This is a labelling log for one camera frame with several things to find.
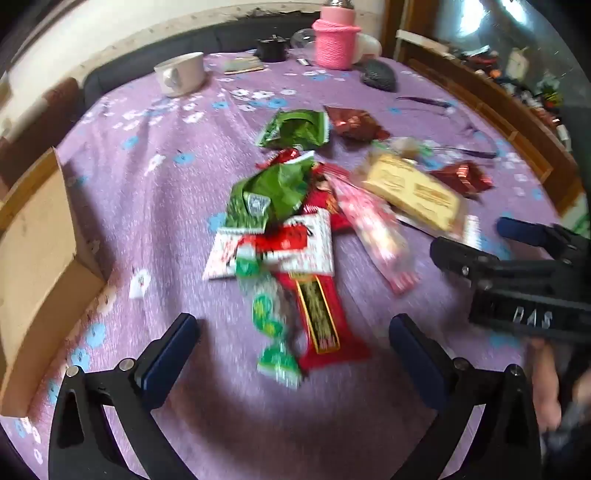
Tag pink snack packet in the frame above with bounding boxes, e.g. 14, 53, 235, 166
328, 174, 419, 295

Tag clear glass dome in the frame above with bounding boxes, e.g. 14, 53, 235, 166
290, 28, 315, 50

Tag yellow cracker packet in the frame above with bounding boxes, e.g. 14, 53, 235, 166
355, 149, 467, 237

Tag small booklet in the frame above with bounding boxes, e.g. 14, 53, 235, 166
222, 56, 264, 75

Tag black leather sofa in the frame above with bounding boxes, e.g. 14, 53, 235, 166
82, 11, 320, 106

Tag white round object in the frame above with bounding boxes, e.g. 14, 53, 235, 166
353, 32, 383, 64

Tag clear green edged packet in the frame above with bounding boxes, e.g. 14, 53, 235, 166
373, 137, 434, 161

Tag wooden sideboard cabinet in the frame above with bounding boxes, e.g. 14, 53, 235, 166
397, 29, 583, 216

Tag white ceramic mug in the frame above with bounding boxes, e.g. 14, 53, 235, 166
153, 52, 207, 98

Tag dark red foil snack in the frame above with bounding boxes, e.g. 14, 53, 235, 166
430, 161, 494, 198
325, 106, 391, 142

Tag person's right hand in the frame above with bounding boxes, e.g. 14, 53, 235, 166
528, 338, 575, 434

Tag purple frame eyeglasses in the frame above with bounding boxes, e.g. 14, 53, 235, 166
396, 95, 500, 160

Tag purple floral tablecloth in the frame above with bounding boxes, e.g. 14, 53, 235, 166
2, 54, 558, 479

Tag red sesame candy bar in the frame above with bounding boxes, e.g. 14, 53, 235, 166
274, 273, 370, 371

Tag black glasses case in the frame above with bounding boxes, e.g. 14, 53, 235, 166
359, 59, 398, 92

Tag brown armchair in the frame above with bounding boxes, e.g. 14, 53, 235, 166
0, 77, 84, 197

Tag pink knitted sleeve bottle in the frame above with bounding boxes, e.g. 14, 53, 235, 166
312, 1, 361, 71

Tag red cartoon candy packet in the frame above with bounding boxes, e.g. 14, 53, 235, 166
301, 163, 352, 233

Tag white red snack packet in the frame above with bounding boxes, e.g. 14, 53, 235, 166
202, 209, 335, 280

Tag small red candy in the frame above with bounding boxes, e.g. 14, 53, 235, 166
256, 148, 301, 170

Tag green white candy wrapper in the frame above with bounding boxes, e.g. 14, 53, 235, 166
235, 257, 304, 390

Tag black small container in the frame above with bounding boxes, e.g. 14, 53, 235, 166
254, 35, 288, 63

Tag cardboard tray box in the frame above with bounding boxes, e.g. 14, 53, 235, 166
1, 149, 105, 417

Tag green snack bag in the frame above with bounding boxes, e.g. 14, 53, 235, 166
219, 152, 315, 234
256, 109, 329, 150

